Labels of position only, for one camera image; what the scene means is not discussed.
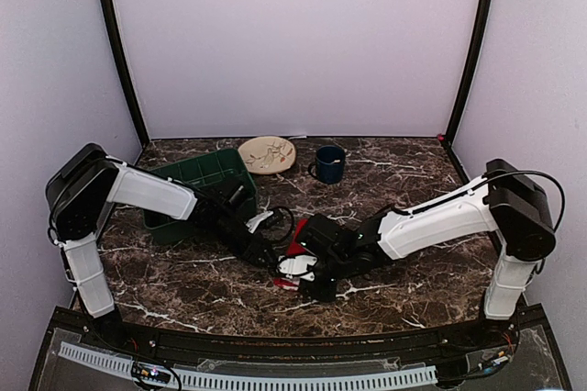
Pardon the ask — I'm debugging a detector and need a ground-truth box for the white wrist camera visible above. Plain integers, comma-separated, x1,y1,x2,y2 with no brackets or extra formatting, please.
246,210,274,233
277,254,317,282

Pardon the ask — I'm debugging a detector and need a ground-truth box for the white slotted cable duct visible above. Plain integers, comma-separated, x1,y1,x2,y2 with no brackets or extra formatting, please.
57,342,438,390

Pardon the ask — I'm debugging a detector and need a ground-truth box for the dark blue enamel mug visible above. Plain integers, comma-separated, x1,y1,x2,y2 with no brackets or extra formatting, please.
307,145,346,184

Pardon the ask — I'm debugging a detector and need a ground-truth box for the green plastic divided crate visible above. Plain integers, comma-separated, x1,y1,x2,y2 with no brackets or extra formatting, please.
142,148,258,246

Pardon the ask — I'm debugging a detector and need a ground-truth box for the red white sock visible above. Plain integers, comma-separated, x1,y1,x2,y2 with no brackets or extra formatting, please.
273,218,310,291

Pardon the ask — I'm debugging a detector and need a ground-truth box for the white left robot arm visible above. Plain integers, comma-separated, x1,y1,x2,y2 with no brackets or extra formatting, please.
45,143,277,351

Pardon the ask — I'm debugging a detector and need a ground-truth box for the beige floral ceramic plate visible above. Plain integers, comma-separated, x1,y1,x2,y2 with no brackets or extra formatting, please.
238,136,296,175

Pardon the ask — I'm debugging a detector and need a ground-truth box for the circuit board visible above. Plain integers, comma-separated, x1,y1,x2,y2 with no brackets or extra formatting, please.
478,352,512,371
130,363,172,385

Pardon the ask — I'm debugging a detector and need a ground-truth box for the left circuit board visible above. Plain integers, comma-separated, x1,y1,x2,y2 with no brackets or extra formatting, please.
130,363,172,385

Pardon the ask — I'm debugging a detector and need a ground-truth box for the black frame post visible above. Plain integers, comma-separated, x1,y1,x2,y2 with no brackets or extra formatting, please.
443,0,492,150
100,0,150,148

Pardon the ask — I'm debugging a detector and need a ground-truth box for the black left frame post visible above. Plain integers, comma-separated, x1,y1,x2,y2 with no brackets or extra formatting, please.
100,0,150,148

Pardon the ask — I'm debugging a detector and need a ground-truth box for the black right frame post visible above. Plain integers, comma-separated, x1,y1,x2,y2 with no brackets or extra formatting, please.
443,0,492,150

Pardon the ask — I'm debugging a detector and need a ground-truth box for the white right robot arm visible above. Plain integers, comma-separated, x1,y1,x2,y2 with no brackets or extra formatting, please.
294,159,561,349

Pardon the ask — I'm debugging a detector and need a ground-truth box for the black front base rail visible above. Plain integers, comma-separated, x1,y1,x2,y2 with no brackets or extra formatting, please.
29,305,571,390

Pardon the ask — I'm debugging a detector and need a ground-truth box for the right circuit board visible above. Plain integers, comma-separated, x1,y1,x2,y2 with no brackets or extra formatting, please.
478,352,512,371

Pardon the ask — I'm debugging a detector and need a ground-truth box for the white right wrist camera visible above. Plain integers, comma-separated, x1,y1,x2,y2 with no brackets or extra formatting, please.
277,254,317,282

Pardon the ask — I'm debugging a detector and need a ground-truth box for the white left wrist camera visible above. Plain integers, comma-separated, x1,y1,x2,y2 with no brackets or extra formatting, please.
246,210,274,233

